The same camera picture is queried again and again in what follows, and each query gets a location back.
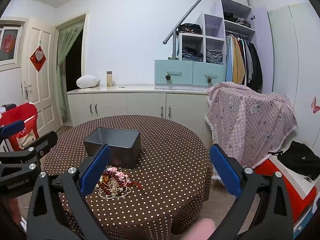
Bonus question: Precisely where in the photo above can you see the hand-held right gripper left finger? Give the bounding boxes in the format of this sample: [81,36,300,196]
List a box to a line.
[27,144,110,240]

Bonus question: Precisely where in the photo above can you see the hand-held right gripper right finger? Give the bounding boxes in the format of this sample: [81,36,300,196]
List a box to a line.
[209,144,293,240]

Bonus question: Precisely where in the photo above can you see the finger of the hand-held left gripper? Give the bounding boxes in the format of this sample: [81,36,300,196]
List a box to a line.
[0,131,58,200]
[0,119,25,143]

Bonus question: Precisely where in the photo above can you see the pile of bead jewelry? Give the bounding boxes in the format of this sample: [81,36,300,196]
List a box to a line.
[96,166,142,200]

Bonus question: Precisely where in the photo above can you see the pink flower bracelet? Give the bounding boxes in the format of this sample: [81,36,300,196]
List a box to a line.
[114,171,128,182]

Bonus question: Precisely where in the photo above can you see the dark metal box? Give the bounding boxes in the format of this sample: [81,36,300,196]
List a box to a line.
[83,127,141,169]

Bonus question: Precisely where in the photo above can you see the red cat bag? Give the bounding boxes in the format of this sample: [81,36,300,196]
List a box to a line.
[0,102,39,152]

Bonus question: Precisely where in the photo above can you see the white panel door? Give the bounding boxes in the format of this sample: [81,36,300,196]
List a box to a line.
[21,17,62,133]

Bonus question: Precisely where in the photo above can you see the pink checked printed blanket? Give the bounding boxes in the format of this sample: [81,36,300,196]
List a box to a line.
[205,82,298,168]

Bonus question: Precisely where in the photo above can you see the round polka dot table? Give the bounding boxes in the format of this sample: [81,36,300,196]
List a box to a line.
[42,115,213,240]

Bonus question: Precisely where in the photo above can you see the person's leg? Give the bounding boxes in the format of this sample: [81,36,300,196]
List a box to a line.
[180,217,216,240]

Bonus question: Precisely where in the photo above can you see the white pillow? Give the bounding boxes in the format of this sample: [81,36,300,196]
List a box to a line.
[76,75,100,89]

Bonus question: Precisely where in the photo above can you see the red diamond door decoration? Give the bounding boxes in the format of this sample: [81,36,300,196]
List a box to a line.
[29,45,47,72]

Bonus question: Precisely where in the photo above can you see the black bag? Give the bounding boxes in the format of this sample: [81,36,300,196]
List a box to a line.
[276,141,320,180]

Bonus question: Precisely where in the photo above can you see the red and white box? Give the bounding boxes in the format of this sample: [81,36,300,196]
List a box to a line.
[254,152,318,224]

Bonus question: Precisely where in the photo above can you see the low cream cabinet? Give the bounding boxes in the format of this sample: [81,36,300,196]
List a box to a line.
[67,85,213,143]

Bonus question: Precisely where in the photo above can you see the window with red decoration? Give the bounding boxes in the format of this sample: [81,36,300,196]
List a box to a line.
[0,17,27,70]

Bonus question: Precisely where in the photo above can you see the green curtain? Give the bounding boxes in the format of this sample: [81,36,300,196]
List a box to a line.
[57,23,84,122]

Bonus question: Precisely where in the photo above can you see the row of hanging clothes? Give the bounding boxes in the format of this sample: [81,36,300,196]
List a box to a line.
[226,34,263,93]

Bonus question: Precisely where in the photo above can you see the grey folded clothes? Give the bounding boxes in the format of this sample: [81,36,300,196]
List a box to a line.
[206,49,223,64]

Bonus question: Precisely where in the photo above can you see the stack of folded jeans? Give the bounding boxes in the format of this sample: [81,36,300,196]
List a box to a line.
[182,46,203,61]

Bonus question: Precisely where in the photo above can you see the pale wardrobe door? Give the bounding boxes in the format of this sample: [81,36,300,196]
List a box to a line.
[267,1,320,150]

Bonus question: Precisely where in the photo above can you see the white stepped shelf unit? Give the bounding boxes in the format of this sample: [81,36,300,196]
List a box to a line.
[175,0,256,65]

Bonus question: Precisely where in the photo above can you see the dark folded blanket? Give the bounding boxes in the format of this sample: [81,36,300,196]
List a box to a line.
[179,23,202,34]

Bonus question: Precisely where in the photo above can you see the folded clothes on shelf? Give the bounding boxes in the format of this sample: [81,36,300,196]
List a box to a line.
[223,12,251,28]

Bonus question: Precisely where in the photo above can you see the grey metal handrail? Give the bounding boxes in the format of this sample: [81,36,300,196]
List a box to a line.
[163,0,251,60]

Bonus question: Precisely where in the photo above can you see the butterfly wall sticker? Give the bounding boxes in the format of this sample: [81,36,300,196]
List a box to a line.
[311,96,320,114]

